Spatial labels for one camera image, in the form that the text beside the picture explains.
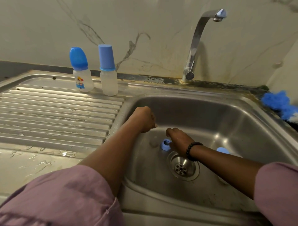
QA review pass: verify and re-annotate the person's left hand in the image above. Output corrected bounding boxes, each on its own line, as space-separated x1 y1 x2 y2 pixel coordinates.
122 106 157 134

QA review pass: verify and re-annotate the person's right hand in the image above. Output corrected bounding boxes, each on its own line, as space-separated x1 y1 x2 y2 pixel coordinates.
166 128 195 156

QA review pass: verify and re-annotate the blue collar ring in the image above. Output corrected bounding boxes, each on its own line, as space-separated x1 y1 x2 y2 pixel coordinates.
160 138 173 152

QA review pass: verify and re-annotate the translucent bottle front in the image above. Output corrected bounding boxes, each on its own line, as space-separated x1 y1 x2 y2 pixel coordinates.
98 44 119 97

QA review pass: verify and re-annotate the cartoon print baby bottle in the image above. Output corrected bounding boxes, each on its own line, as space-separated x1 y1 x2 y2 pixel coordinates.
69 47 95 92

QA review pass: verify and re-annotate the person's left forearm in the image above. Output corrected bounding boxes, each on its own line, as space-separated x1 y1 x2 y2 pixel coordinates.
79 119 142 196

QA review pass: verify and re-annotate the person's right forearm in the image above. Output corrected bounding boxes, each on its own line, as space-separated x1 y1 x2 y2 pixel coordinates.
191 144 264 187

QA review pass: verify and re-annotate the blue and white bottle brush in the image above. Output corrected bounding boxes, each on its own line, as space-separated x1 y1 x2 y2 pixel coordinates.
261 90 298 124

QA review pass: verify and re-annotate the metal sink drain strainer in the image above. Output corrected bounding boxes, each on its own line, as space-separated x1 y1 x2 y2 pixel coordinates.
168 151 201 181

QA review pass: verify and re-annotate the chrome sink faucet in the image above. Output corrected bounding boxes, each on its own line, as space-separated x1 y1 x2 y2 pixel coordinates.
182 8 228 84

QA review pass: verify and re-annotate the stainless steel sink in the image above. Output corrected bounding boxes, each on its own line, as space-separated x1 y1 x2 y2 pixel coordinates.
0 70 298 226

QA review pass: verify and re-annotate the pink shirt sleeve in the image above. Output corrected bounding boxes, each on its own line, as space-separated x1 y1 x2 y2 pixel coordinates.
0 164 124 226
254 161 298 226

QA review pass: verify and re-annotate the black bead bracelet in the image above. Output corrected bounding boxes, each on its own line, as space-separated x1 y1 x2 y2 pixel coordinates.
185 142 204 162

